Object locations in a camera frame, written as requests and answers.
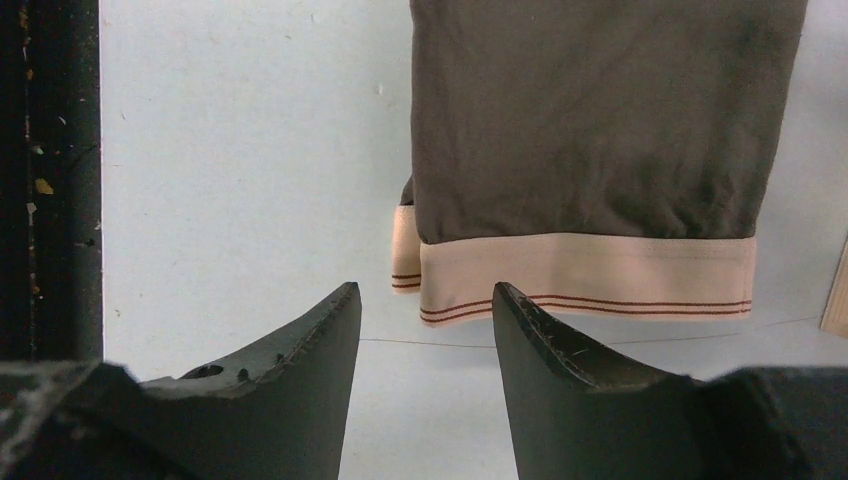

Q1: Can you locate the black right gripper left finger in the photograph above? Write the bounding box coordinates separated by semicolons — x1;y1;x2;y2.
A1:
1;282;362;479

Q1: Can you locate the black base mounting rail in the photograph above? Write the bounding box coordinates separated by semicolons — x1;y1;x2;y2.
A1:
1;0;104;361

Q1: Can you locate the wooden compartment organizer box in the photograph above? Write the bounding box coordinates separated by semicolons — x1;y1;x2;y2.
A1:
820;242;848;339

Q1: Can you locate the brown boxer briefs beige waistband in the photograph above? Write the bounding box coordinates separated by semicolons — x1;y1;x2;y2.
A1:
391;0;807;327

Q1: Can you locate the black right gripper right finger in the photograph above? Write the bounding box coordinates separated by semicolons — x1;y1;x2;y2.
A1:
492;282;847;479

